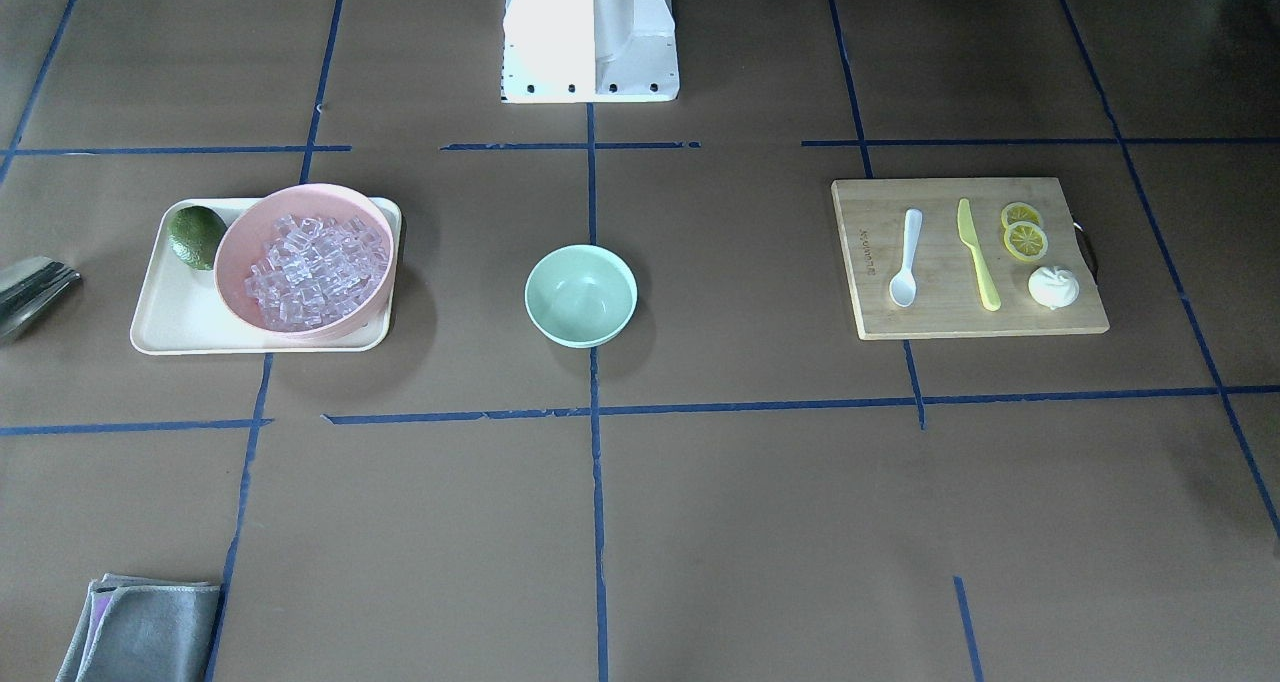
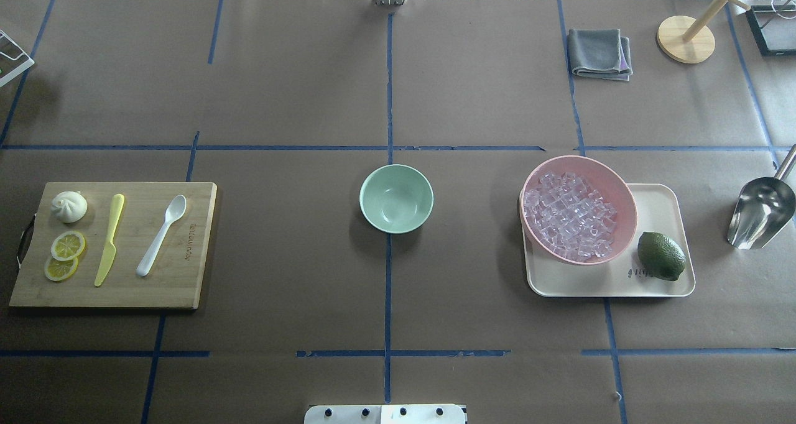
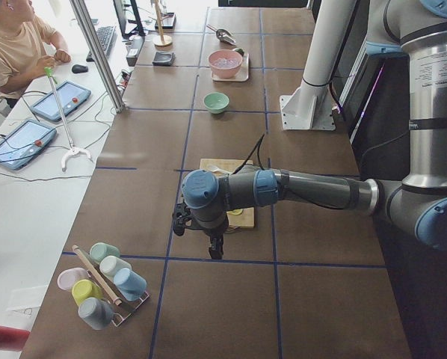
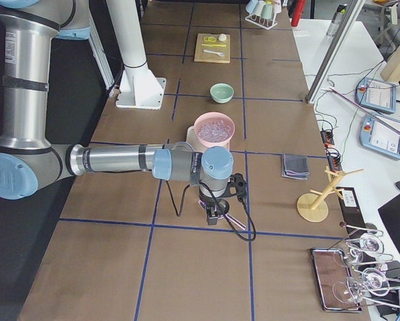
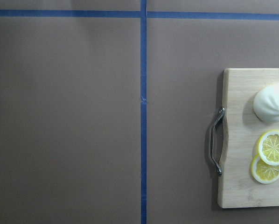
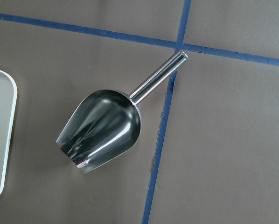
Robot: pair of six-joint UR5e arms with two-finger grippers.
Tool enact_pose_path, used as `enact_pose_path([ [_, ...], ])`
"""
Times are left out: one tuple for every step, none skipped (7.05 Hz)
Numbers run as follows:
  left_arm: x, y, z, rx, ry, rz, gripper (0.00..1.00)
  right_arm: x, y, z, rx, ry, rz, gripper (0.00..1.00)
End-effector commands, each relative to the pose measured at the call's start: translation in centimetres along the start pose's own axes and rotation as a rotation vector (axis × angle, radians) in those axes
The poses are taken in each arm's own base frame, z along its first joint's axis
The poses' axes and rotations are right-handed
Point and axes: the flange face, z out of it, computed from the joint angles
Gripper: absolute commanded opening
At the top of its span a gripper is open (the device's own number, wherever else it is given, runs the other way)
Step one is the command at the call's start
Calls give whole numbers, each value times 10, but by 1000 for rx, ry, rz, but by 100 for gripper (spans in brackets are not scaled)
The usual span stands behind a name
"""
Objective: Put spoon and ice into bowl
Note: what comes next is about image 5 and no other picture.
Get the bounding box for bamboo cutting board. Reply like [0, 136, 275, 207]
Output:
[217, 68, 279, 208]

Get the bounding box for white steamed bun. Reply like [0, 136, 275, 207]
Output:
[253, 84, 279, 123]

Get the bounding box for upper lemon slice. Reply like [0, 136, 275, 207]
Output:
[258, 130, 279, 166]

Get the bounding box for lemon slice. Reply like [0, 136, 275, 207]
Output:
[251, 154, 279, 184]
[258, 130, 279, 166]

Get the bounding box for lower lemon slice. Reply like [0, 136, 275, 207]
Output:
[251, 154, 279, 184]

